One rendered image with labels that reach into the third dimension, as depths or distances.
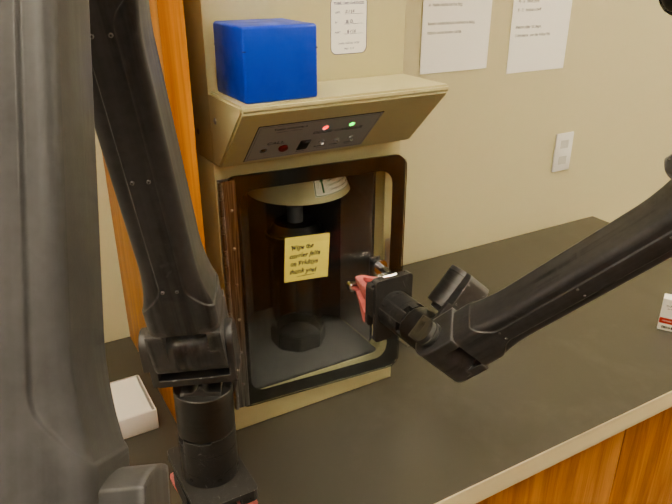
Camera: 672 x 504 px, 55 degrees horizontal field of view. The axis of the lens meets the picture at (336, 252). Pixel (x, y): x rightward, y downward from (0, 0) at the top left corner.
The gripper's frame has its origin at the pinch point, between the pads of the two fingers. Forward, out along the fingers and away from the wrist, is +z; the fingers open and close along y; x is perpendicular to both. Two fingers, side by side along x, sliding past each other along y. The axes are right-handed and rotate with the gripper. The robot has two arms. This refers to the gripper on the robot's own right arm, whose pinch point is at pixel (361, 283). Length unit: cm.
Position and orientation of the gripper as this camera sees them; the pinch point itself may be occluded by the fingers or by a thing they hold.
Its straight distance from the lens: 103.4
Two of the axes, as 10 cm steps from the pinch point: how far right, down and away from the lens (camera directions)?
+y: 0.0, -9.1, -4.1
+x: -8.7, 2.1, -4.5
